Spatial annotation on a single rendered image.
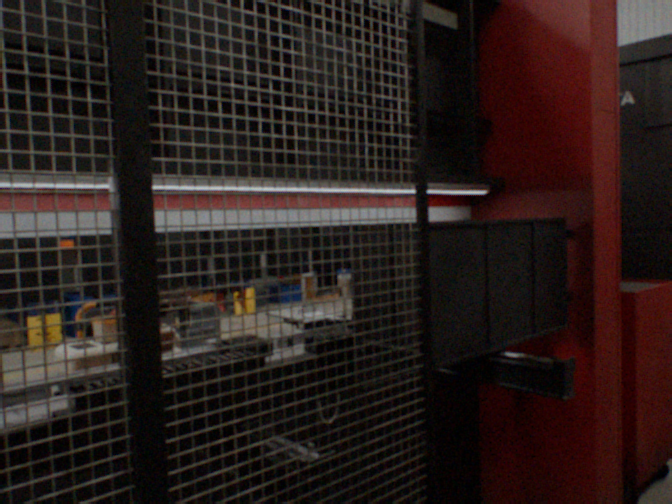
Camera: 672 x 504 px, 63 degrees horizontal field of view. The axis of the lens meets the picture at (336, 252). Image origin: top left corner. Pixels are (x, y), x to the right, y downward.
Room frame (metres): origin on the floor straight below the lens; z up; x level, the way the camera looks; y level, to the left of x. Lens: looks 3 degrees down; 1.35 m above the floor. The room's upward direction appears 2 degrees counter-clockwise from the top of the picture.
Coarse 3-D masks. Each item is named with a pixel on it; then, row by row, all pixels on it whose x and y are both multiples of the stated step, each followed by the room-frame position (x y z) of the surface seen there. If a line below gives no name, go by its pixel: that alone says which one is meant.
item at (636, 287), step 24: (624, 288) 2.61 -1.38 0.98; (648, 288) 2.46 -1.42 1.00; (624, 312) 2.39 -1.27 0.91; (648, 312) 2.46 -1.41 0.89; (624, 336) 2.40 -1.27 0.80; (648, 336) 2.45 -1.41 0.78; (624, 360) 2.40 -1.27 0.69; (648, 360) 2.45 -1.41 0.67; (624, 384) 2.40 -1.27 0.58; (648, 384) 2.45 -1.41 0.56; (624, 408) 2.40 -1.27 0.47; (648, 408) 2.45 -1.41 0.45; (624, 432) 2.40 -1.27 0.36; (648, 432) 2.45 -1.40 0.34; (624, 456) 2.40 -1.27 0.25; (648, 456) 2.45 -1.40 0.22; (624, 480) 2.40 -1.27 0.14
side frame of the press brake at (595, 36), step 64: (512, 0) 2.35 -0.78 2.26; (576, 0) 2.14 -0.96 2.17; (512, 64) 2.35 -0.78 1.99; (576, 64) 2.14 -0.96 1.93; (512, 128) 2.36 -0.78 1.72; (576, 128) 2.15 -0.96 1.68; (512, 192) 2.36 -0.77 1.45; (576, 192) 2.15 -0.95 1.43; (576, 256) 2.15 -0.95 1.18; (576, 320) 2.15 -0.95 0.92; (576, 384) 2.16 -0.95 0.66; (512, 448) 2.38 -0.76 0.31; (576, 448) 2.16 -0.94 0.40
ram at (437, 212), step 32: (256, 192) 1.77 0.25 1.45; (288, 192) 1.85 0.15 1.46; (320, 192) 1.94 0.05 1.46; (352, 192) 2.04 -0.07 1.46; (384, 192) 2.16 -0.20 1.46; (0, 224) 1.30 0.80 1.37; (32, 224) 1.35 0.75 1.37; (64, 224) 1.39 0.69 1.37; (160, 224) 1.56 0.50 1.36; (192, 224) 1.62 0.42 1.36
